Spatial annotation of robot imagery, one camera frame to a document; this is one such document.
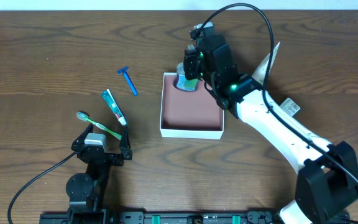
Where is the black cable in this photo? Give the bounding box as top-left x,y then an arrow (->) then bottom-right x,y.
197,2 -> 358,224
7,151 -> 77,224

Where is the blue disposable razor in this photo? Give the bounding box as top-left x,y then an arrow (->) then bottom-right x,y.
117,66 -> 138,96

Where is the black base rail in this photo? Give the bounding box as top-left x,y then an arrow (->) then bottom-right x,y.
39,209 -> 282,224

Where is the clear foam soap pump bottle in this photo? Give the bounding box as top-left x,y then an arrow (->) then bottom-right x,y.
175,62 -> 199,91

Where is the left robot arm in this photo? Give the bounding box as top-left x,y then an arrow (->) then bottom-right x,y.
66,124 -> 132,223

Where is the green toothbrush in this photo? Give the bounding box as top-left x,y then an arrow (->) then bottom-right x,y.
76,111 -> 122,140

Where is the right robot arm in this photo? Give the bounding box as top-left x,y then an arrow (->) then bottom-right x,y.
184,23 -> 358,223

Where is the green toothpaste tube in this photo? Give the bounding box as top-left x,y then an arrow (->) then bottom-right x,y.
101,89 -> 127,126

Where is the small white green packet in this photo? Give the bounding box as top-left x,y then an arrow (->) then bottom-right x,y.
280,98 -> 301,117

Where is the white box with pink interior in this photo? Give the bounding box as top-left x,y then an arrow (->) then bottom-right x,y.
159,73 -> 224,139

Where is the left black cable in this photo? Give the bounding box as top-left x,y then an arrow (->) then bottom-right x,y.
7,151 -> 77,224

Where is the right black cable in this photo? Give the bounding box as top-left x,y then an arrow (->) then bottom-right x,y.
197,2 -> 358,224

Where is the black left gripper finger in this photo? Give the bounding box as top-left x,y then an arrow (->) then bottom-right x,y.
71,124 -> 93,147
119,126 -> 132,154

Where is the white lotion tube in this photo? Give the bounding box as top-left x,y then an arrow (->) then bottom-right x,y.
252,42 -> 280,85

